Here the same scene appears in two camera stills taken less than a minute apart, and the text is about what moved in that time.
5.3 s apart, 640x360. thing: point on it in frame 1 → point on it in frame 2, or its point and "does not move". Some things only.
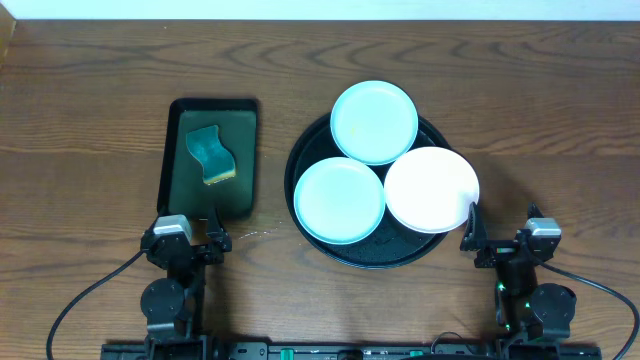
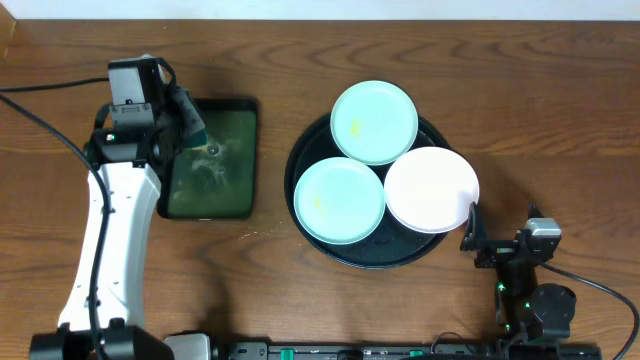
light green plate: (374, 122) does not move
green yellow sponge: (218, 162) → (195, 132)
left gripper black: (198, 250) → (175, 116)
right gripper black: (503, 252) does not move
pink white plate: (431, 190) does not move
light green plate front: (339, 201) does not move
